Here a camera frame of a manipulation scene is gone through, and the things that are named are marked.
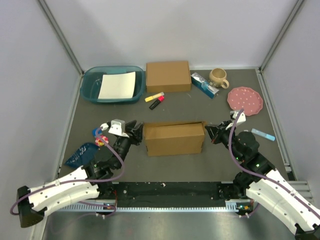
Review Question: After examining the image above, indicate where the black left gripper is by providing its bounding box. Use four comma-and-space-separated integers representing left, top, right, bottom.
114, 120, 145, 170

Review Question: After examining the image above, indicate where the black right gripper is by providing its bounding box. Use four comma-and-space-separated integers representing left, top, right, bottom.
204, 120, 244, 162

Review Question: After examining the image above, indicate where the brown cardboard box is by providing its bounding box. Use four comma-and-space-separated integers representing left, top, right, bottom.
146, 60, 192, 93
143, 121, 206, 157

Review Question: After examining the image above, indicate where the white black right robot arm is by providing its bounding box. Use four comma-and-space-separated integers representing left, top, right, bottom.
205, 120, 320, 240

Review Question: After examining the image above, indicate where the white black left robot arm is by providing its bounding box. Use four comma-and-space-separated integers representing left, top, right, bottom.
13, 119, 144, 228

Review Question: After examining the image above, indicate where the closed brown cardboard box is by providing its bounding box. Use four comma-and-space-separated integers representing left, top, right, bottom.
146, 60, 192, 93

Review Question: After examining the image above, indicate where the pink plush flower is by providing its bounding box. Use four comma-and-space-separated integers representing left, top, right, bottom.
95, 135, 109, 147

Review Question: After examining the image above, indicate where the yellow highlighter pen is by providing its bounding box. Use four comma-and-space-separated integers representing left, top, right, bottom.
144, 92, 165, 103

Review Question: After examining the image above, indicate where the black pink highlighter pen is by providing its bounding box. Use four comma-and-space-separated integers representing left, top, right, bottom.
149, 96, 165, 110

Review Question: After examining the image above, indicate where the pink dotted plate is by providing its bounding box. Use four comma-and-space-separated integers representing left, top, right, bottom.
227, 86, 264, 116

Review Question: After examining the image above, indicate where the light blue marker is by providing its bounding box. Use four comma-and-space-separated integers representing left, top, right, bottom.
251, 128, 276, 142

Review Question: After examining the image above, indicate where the blue toothbrush package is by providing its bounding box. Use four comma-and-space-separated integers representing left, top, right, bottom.
190, 72, 219, 99

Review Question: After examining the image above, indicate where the white paper sheet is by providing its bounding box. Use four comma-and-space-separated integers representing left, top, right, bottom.
97, 71, 136, 100

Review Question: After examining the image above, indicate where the dark blue patterned pouch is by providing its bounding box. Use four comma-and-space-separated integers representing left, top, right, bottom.
64, 142, 99, 169

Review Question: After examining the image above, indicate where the beige ceramic mug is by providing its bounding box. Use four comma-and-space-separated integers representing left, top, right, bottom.
209, 68, 230, 89

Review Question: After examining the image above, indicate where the teal plastic bin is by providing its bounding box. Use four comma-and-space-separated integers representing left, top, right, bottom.
80, 65, 146, 104

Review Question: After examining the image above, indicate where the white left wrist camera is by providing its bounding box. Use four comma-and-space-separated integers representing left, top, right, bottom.
100, 119, 127, 137

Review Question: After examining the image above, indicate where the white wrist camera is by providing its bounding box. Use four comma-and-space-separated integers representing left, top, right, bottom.
100, 119, 127, 137
230, 110, 247, 127

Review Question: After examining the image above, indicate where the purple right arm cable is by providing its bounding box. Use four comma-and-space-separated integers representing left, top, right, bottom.
227, 108, 320, 221

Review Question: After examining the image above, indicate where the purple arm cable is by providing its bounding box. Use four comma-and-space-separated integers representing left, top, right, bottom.
227, 108, 320, 221
9, 126, 126, 221

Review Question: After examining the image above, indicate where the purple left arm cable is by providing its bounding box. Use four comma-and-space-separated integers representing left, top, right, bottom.
9, 126, 126, 221

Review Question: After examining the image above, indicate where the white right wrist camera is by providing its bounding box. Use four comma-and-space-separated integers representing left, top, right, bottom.
230, 110, 247, 127

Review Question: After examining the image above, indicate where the grey slotted cable duct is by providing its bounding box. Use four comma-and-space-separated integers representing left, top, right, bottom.
60, 201, 253, 213

